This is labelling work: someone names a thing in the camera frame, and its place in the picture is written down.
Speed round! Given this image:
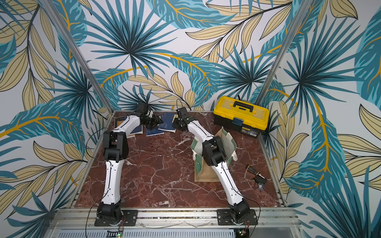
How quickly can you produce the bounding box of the yellow black screwdriver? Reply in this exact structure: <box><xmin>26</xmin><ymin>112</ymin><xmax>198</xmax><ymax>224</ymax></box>
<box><xmin>247</xmin><ymin>165</ymin><xmax>267</xmax><ymax>185</ymax></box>

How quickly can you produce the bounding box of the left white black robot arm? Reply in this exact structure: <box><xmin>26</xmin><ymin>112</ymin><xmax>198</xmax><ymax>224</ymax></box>
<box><xmin>96</xmin><ymin>103</ymin><xmax>163</xmax><ymax>226</ymax></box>

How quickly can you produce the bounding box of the green beige canvas bag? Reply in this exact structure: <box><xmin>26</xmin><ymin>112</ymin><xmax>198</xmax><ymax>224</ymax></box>
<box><xmin>191</xmin><ymin>127</ymin><xmax>238</xmax><ymax>182</ymax></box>

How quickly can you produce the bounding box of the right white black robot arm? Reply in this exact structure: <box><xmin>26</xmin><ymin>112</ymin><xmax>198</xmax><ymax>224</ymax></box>
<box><xmin>172</xmin><ymin>107</ymin><xmax>250</xmax><ymax>224</ymax></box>

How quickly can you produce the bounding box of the right metal frame post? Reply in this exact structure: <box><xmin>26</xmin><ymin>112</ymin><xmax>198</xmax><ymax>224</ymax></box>
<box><xmin>255</xmin><ymin>1</ymin><xmax>312</xmax><ymax>106</ymax></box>

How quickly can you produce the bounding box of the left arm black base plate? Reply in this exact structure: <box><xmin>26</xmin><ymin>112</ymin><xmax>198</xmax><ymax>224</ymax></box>
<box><xmin>94</xmin><ymin>210</ymin><xmax>138</xmax><ymax>227</ymax></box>

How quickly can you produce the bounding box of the metal frame post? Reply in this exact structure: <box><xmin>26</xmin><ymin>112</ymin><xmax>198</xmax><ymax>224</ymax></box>
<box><xmin>40</xmin><ymin>0</ymin><xmax>114</xmax><ymax>114</ymax></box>
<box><xmin>255</xmin><ymin>1</ymin><xmax>312</xmax><ymax>106</ymax></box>

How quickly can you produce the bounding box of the blue book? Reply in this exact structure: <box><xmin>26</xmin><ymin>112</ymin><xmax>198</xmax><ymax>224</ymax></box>
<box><xmin>146</xmin><ymin>129</ymin><xmax>165</xmax><ymax>136</ymax></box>
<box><xmin>158</xmin><ymin>112</ymin><xmax>178</xmax><ymax>132</ymax></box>
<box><xmin>121</xmin><ymin>116</ymin><xmax>142</xmax><ymax>137</ymax></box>

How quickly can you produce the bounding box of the yellow black toolbox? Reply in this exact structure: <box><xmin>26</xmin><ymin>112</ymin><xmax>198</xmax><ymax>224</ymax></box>
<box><xmin>213</xmin><ymin>96</ymin><xmax>269</xmax><ymax>137</ymax></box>

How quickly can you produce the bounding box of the left metal frame post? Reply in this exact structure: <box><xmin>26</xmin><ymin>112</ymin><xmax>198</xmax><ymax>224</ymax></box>
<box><xmin>40</xmin><ymin>0</ymin><xmax>114</xmax><ymax>114</ymax></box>

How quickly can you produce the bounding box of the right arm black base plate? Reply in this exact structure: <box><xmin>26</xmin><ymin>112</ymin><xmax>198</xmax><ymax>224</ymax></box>
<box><xmin>217</xmin><ymin>209</ymin><xmax>258</xmax><ymax>226</ymax></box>

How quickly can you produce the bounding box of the front aluminium rail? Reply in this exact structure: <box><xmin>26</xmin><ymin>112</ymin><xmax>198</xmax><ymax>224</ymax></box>
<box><xmin>44</xmin><ymin>207</ymin><xmax>306</xmax><ymax>238</ymax></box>

